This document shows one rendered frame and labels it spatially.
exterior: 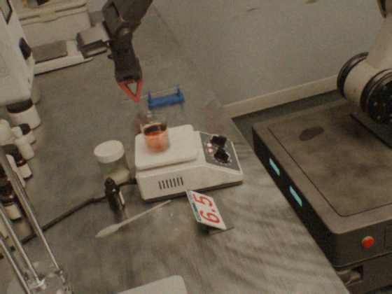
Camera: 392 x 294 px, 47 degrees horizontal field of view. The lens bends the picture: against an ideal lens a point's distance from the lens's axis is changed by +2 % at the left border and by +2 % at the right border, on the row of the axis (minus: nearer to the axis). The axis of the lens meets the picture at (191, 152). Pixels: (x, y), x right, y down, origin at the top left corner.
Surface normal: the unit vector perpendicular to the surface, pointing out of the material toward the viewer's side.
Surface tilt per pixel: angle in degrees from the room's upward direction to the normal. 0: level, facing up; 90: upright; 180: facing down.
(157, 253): 0
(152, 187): 90
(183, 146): 0
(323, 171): 0
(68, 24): 93
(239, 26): 90
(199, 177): 90
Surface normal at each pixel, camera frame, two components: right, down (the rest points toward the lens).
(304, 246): -0.17, -0.82
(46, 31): 0.23, 0.55
